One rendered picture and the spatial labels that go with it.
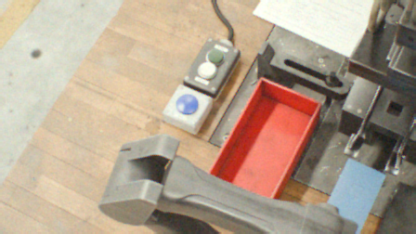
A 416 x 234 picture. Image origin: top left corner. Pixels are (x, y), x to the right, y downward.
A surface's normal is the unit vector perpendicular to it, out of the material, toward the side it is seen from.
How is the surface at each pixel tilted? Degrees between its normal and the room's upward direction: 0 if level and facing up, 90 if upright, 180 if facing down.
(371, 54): 0
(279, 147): 0
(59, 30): 0
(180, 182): 18
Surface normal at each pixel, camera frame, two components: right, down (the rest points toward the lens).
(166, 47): -0.04, -0.48
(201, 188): 0.26, -0.38
